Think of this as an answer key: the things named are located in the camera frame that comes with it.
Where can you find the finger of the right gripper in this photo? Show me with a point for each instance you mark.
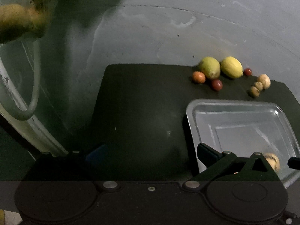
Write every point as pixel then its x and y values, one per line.
pixel 294 163

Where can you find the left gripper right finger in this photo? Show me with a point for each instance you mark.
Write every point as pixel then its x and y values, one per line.
pixel 227 166

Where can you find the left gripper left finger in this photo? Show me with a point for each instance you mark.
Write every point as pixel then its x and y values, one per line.
pixel 76 165

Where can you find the silver metal tray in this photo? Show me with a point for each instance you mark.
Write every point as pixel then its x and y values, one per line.
pixel 243 128

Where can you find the black table mat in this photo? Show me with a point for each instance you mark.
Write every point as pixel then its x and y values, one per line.
pixel 140 115

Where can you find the small brown longan lower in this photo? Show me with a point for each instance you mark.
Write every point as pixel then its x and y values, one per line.
pixel 254 92

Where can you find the small brown longan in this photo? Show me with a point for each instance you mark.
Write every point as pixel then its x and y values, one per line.
pixel 254 92
pixel 258 85

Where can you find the orange red small fruit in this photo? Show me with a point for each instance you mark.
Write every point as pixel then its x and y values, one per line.
pixel 217 84

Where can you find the small brown longan upper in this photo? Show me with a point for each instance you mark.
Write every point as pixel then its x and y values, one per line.
pixel 258 85

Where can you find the tan round fruit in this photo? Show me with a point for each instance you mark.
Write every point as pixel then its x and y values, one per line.
pixel 264 80

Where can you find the orange kumquat near mango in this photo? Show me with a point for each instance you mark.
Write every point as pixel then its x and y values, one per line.
pixel 199 77

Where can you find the red cherry tomato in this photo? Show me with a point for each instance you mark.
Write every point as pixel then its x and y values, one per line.
pixel 247 72

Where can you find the yellow lemon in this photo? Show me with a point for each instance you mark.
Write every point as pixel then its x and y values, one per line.
pixel 232 67

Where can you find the green pear lower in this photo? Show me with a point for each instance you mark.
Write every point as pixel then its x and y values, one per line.
pixel 18 21

